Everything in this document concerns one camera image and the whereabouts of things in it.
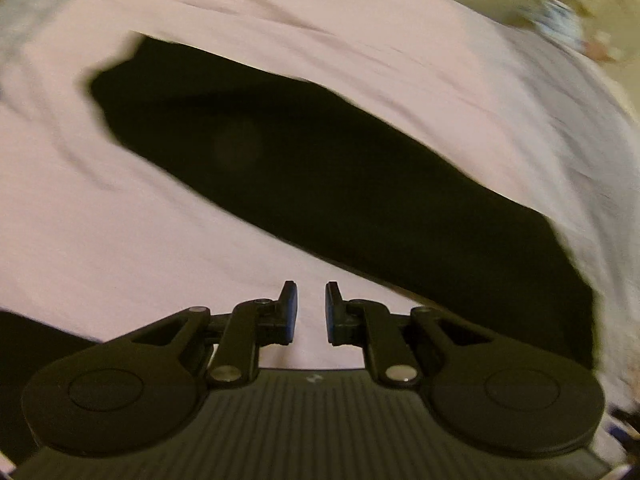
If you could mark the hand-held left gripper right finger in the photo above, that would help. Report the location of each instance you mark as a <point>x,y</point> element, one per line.
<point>331,312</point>

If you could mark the small pink box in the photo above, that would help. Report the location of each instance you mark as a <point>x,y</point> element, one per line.
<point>600,49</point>

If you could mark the black pants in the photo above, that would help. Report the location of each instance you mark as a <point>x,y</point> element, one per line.
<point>320,175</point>

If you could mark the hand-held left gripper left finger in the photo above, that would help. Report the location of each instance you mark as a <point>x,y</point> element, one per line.
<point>291,310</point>

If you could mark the pink and grey blanket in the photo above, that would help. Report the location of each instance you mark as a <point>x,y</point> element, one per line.
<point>125,240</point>

